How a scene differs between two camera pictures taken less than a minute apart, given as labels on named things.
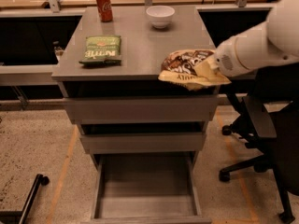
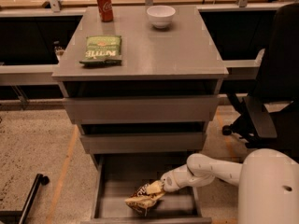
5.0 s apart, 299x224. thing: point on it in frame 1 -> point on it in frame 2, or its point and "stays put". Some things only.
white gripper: [224, 58] -> [168, 181]
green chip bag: [103, 50] stays put
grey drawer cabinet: [108, 72] stays put
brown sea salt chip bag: [179, 67] -> [146, 196]
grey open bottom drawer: [145, 189] stays put
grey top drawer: [141, 109] stays put
